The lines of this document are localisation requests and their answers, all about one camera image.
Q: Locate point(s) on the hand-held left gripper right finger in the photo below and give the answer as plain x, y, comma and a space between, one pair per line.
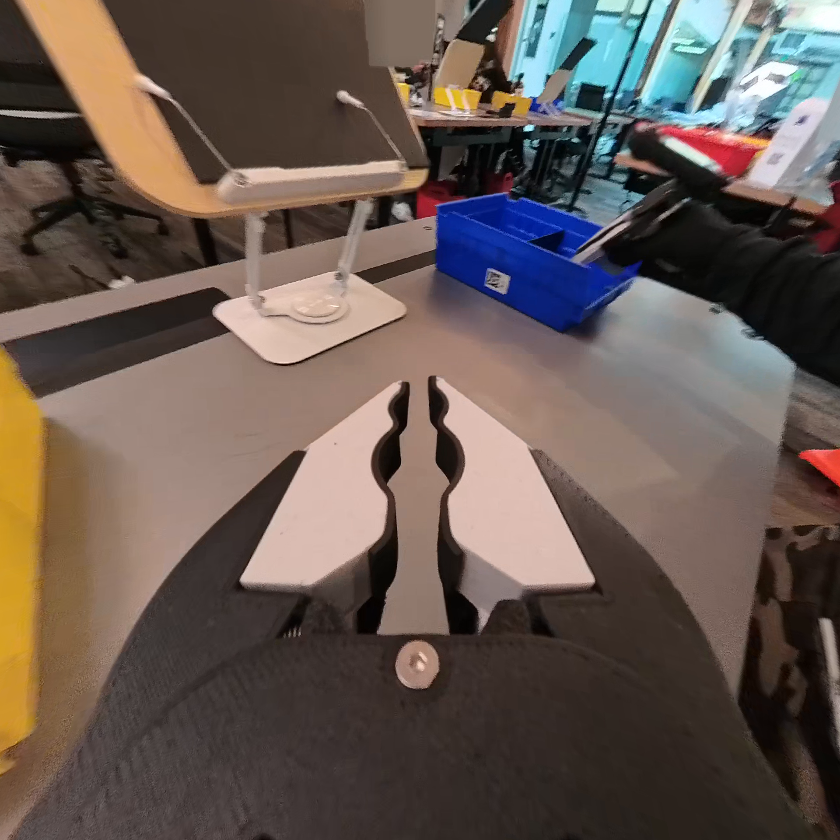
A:
518, 525

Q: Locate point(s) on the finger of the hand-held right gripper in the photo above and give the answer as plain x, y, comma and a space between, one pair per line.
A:
600, 243
646, 207

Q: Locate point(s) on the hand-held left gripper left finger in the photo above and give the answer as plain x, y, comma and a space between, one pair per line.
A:
321, 525

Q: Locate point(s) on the blue plastic bin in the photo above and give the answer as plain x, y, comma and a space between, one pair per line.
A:
512, 275

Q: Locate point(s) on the yellow plastic bin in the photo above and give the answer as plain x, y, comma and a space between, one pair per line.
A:
16, 525

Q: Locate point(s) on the person's right forearm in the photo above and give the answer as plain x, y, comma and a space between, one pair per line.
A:
787, 295

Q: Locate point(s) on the person's right hand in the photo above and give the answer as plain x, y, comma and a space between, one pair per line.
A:
695, 249

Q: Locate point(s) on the black stand pole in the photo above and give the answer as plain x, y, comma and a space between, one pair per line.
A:
613, 98

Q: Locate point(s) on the white printed box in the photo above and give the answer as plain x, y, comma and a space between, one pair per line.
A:
791, 144

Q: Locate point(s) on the small blue parts bin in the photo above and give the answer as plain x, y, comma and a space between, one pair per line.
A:
548, 105

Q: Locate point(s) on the wooden office desk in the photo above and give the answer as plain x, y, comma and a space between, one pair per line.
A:
499, 120

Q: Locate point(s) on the small yellow parts bin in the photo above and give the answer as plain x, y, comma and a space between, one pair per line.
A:
456, 98
401, 92
512, 103

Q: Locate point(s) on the beige board book stand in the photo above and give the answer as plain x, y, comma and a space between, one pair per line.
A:
459, 62

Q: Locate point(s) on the orange red plastic bin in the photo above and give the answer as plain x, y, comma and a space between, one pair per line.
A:
823, 463

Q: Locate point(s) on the white badge card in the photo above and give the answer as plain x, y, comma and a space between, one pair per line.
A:
830, 663

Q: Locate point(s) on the white book stand wooden board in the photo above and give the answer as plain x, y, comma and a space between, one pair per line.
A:
262, 85

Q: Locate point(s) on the black office chair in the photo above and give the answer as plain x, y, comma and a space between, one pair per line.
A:
46, 131

